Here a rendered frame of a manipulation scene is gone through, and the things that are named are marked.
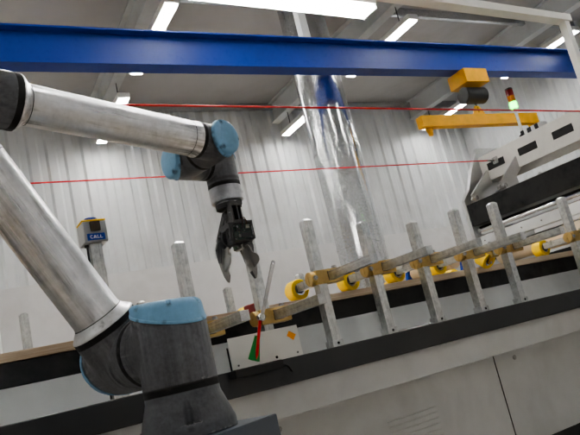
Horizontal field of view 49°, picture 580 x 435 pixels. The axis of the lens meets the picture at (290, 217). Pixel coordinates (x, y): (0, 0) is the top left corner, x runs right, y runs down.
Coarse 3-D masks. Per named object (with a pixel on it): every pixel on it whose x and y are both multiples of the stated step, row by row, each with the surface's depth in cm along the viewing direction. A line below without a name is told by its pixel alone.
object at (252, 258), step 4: (248, 244) 174; (244, 248) 175; (248, 248) 174; (244, 252) 174; (248, 252) 175; (252, 252) 173; (244, 256) 175; (248, 256) 175; (252, 256) 174; (256, 256) 172; (248, 260) 175; (252, 260) 174; (256, 260) 172; (248, 264) 175; (252, 264) 174; (256, 264) 173; (252, 268) 174; (256, 268) 175; (252, 272) 174; (256, 272) 174; (256, 276) 174
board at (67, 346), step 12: (564, 252) 330; (516, 264) 309; (432, 276) 279; (444, 276) 283; (456, 276) 286; (360, 288) 258; (396, 288) 267; (228, 312) 225; (36, 348) 191; (48, 348) 192; (60, 348) 194; (72, 348) 196; (0, 360) 185; (12, 360) 186
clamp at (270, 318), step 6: (282, 306) 213; (252, 312) 208; (258, 312) 209; (264, 312) 209; (270, 312) 210; (252, 318) 209; (270, 318) 209; (282, 318) 212; (288, 318) 213; (252, 324) 209; (264, 324) 208
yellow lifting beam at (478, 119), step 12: (480, 108) 686; (420, 120) 639; (432, 120) 643; (444, 120) 651; (456, 120) 659; (468, 120) 667; (480, 120) 675; (492, 120) 684; (504, 120) 692; (516, 120) 701; (528, 120) 711; (432, 132) 644
